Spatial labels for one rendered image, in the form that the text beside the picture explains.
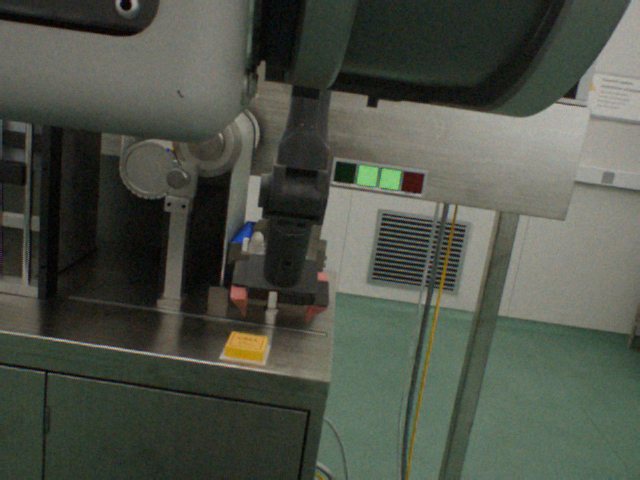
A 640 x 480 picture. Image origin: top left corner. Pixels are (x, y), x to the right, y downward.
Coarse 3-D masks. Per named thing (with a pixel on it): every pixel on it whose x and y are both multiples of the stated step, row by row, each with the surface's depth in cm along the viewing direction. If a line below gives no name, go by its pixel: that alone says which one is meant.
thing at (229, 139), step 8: (224, 136) 124; (232, 136) 124; (184, 144) 124; (232, 144) 124; (184, 152) 125; (224, 152) 124; (192, 160) 125; (200, 160) 125; (208, 160) 125; (216, 160) 125; (224, 160) 125; (200, 168) 125; (208, 168) 125
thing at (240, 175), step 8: (248, 160) 144; (232, 168) 126; (240, 168) 134; (248, 168) 146; (232, 176) 127; (240, 176) 136; (248, 176) 148; (232, 184) 127; (240, 184) 137; (248, 184) 150; (232, 192) 128; (240, 192) 139; (232, 200) 130; (240, 200) 141; (232, 208) 131; (240, 208) 143; (232, 216) 133; (240, 216) 145; (232, 224) 134; (240, 224) 147; (232, 232) 136; (224, 240) 130; (224, 248) 130
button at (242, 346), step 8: (232, 336) 111; (240, 336) 111; (248, 336) 112; (256, 336) 112; (264, 336) 113; (232, 344) 107; (240, 344) 108; (248, 344) 108; (256, 344) 109; (264, 344) 109; (232, 352) 107; (240, 352) 107; (248, 352) 107; (256, 352) 107; (264, 352) 108; (248, 360) 107; (256, 360) 107
